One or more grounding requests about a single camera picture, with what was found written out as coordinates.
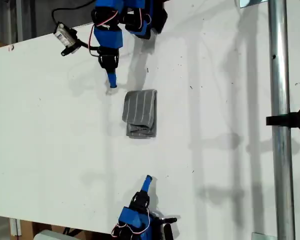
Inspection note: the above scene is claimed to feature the grey white-striped towel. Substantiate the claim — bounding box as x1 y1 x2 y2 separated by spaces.
121 88 158 139

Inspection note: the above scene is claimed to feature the silver black camera box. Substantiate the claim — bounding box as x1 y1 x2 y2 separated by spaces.
53 21 78 48
160 217 178 225

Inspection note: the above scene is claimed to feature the black clamp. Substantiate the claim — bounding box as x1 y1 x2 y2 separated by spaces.
265 106 300 133

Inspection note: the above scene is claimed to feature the black camera cable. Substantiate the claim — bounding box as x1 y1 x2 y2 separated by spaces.
51 0 96 25

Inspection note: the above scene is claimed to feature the white table leg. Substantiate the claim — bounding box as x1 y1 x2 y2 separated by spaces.
9 217 22 237

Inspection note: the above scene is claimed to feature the white plastic container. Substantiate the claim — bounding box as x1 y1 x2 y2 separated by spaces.
34 229 80 240

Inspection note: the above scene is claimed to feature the black camera stalk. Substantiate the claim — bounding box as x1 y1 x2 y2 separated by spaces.
60 36 101 57

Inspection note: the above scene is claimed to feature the brown cardboard box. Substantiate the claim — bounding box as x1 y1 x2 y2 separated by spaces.
19 219 96 240

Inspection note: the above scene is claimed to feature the steel post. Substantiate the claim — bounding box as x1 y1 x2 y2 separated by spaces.
267 0 297 240

